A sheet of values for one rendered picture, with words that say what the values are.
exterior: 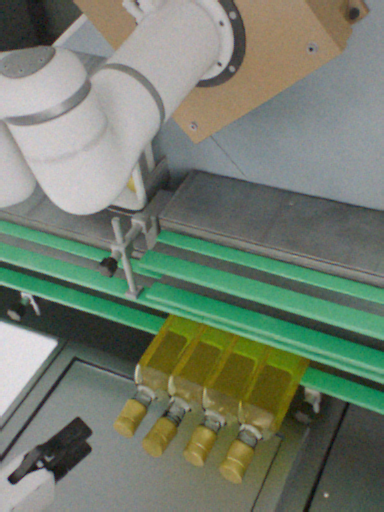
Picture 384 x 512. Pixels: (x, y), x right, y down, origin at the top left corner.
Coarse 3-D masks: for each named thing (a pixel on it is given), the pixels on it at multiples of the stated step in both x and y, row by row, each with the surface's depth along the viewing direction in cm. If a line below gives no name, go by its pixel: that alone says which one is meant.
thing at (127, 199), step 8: (136, 168) 123; (136, 176) 124; (136, 184) 125; (128, 192) 132; (144, 192) 127; (120, 200) 131; (128, 200) 131; (136, 200) 130; (144, 200) 128; (128, 208) 131; (136, 208) 130
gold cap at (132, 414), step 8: (128, 400) 116; (136, 400) 115; (128, 408) 115; (136, 408) 115; (144, 408) 116; (120, 416) 114; (128, 416) 114; (136, 416) 114; (120, 424) 113; (128, 424) 113; (136, 424) 114; (120, 432) 115; (128, 432) 114
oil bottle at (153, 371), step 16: (176, 320) 124; (192, 320) 123; (160, 336) 122; (176, 336) 122; (192, 336) 122; (160, 352) 120; (176, 352) 119; (144, 368) 118; (160, 368) 118; (144, 384) 117; (160, 384) 117
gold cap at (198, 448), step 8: (200, 432) 110; (208, 432) 110; (192, 440) 110; (200, 440) 109; (208, 440) 110; (216, 440) 111; (184, 448) 110; (192, 448) 109; (200, 448) 109; (208, 448) 110; (184, 456) 110; (192, 456) 109; (200, 456) 108; (192, 464) 111; (200, 464) 110
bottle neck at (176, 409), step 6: (174, 402) 115; (180, 402) 115; (168, 408) 114; (174, 408) 114; (180, 408) 114; (186, 408) 115; (162, 414) 114; (168, 414) 113; (174, 414) 113; (180, 414) 114; (174, 420) 113; (180, 420) 114
